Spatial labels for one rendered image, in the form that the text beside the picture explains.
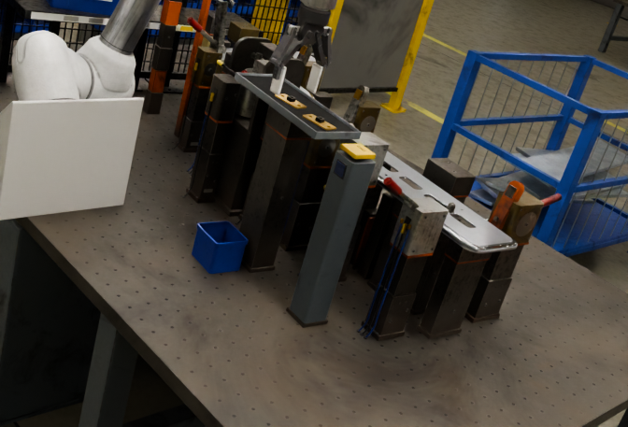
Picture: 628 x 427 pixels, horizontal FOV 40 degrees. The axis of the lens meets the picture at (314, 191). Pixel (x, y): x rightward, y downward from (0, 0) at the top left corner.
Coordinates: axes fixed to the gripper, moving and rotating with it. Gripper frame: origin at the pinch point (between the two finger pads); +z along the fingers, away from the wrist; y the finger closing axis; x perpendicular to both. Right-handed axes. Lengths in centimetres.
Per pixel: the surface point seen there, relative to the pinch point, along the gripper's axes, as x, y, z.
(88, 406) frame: -2, 41, 86
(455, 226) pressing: 42, -23, 20
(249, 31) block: -83, -62, 15
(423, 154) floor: -152, -309, 120
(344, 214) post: 29.8, 5.4, 19.0
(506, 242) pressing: 53, -30, 20
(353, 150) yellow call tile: 27.3, 5.7, 4.1
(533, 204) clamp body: 48, -47, 14
